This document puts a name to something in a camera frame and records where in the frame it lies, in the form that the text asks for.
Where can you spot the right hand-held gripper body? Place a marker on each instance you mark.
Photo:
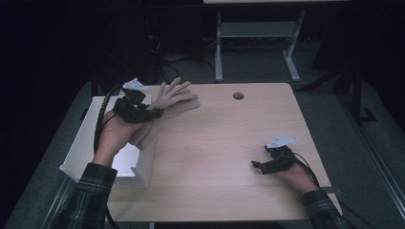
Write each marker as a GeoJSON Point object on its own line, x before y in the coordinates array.
{"type": "Point", "coordinates": [280, 157]}

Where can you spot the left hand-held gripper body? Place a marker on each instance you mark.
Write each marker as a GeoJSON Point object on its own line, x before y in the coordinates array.
{"type": "Point", "coordinates": [130, 106]}

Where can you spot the plain beige glove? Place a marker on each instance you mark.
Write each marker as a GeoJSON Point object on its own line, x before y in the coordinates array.
{"type": "Point", "coordinates": [172, 93]}

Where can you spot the white box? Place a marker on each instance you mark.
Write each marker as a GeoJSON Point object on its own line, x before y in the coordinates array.
{"type": "Point", "coordinates": [82, 146]}

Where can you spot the person's right hand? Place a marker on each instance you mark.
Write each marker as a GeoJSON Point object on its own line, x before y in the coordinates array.
{"type": "Point", "coordinates": [297, 179]}

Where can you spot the person's left hand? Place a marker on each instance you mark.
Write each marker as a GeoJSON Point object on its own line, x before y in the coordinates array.
{"type": "Point", "coordinates": [116, 136]}

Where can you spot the black stand foot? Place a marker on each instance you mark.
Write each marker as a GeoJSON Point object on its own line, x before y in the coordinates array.
{"type": "Point", "coordinates": [361, 95]}

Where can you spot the aluminium floor rail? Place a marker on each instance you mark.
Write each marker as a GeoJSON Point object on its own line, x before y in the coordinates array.
{"type": "Point", "coordinates": [375, 162]}
{"type": "Point", "coordinates": [59, 200]}

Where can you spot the grey metal table frame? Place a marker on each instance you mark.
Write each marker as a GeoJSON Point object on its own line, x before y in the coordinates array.
{"type": "Point", "coordinates": [256, 30]}

